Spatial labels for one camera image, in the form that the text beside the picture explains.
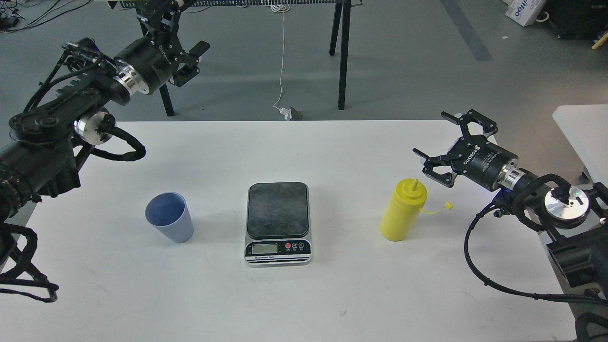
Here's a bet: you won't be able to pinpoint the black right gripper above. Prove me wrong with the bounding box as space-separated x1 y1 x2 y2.
412 109 519 192

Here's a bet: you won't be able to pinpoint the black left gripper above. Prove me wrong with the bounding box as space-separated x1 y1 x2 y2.
114 37 210 95

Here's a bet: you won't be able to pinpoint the yellow squeeze bottle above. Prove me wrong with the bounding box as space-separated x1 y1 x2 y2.
379 178 454 242

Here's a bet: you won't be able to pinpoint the blue plastic cup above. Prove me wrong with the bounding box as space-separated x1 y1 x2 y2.
144 192 194 243

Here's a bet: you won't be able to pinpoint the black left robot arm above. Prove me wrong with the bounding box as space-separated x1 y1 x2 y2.
1 37 210 303

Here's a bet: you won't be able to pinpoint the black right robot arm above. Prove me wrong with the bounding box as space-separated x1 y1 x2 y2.
413 110 607 306

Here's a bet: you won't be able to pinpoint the digital kitchen scale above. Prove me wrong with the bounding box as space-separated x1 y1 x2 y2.
244 182 313 267

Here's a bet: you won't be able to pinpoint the white power adapter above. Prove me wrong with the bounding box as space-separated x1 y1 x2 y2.
279 107 304 121

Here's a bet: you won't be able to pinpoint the white side table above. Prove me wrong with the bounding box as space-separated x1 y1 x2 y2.
553 104 608 186

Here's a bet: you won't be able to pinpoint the white cardboard box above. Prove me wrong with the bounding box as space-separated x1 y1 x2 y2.
503 0 549 27

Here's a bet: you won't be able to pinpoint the black trestle table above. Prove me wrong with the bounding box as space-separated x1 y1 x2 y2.
105 0 364 117

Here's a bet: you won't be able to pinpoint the white hanging cable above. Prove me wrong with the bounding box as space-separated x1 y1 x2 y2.
266 4 291 112

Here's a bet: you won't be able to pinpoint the black floor cables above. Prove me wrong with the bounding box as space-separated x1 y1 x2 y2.
0 0 91 34

